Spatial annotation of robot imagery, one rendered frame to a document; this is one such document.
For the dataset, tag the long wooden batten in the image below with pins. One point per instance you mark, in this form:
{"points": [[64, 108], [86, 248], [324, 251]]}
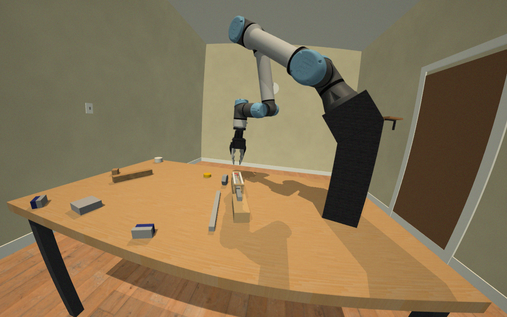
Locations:
{"points": [[131, 175]]}

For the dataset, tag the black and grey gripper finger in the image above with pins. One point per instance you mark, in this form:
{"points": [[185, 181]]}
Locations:
{"points": [[242, 152], [232, 151]]}

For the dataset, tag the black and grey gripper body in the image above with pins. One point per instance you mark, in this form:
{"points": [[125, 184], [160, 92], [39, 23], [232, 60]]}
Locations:
{"points": [[239, 142]]}

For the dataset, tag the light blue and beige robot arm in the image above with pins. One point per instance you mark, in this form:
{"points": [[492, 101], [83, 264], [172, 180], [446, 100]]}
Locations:
{"points": [[306, 66]]}

